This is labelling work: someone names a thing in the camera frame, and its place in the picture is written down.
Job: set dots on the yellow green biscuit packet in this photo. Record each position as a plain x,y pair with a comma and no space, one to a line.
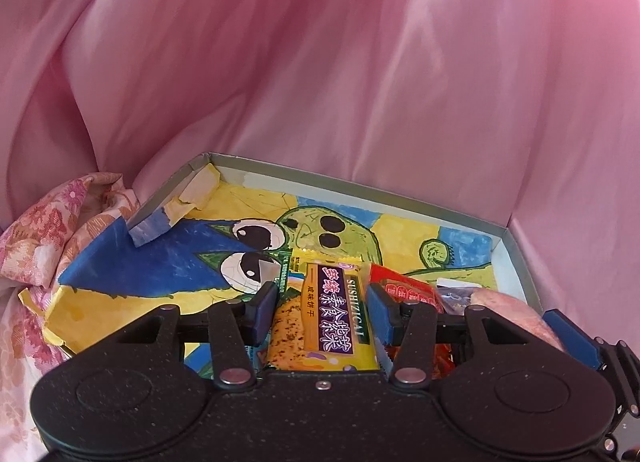
320,324

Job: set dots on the red dried meat packet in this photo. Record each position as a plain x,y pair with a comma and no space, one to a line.
411,287

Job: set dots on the pink round rice cracker packet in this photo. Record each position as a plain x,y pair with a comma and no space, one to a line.
510,313

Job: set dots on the floral bedsheet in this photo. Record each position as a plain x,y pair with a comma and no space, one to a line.
40,232

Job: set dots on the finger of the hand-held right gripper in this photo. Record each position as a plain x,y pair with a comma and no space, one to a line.
572,339

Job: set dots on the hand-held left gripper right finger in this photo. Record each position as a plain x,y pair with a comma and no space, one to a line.
381,314

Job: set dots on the grey shallow cardboard box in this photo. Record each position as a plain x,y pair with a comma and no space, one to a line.
375,192

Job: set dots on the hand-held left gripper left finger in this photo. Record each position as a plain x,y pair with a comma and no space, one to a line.
264,314

